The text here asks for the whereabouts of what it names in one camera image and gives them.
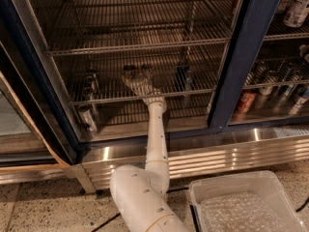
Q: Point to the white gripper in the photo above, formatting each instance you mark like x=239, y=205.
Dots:
x=144, y=87

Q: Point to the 7up can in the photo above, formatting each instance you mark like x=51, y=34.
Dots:
x=129, y=71

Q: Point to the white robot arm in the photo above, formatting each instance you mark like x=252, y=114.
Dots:
x=139, y=193

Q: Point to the steel fridge base grille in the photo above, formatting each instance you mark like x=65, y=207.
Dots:
x=204, y=154

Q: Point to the open glass fridge door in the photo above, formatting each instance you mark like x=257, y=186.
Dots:
x=37, y=126

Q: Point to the red can behind glass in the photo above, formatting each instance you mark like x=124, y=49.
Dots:
x=245, y=101

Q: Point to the blue white can right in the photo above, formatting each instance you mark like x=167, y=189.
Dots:
x=301, y=99

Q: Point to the white can top right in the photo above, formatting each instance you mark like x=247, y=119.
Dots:
x=296, y=13

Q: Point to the bubble wrap sheet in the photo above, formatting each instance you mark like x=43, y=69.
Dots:
x=241, y=212

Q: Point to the clear plastic bin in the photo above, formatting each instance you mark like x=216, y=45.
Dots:
x=263, y=183

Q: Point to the lower wire shelf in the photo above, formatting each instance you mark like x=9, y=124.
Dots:
x=204, y=68

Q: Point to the wire shelf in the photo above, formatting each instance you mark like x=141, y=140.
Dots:
x=204, y=68
x=101, y=26

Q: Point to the upper wire shelf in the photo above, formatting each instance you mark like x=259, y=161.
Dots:
x=101, y=26

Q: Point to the dark blue fridge door frame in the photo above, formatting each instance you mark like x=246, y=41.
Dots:
x=255, y=16

